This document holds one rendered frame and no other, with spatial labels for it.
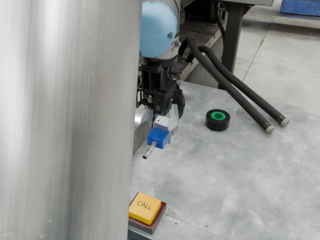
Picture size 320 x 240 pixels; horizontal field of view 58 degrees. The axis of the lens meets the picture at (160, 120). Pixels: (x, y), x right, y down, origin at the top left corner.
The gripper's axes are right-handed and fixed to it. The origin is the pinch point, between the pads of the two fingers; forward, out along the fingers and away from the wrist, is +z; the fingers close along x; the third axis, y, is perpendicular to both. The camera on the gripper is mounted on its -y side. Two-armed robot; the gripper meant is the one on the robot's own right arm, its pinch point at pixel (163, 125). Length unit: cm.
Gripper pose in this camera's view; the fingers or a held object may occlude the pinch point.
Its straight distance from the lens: 73.3
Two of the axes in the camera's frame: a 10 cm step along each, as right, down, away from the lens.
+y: -4.2, 5.4, -7.3
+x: 9.1, 2.5, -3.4
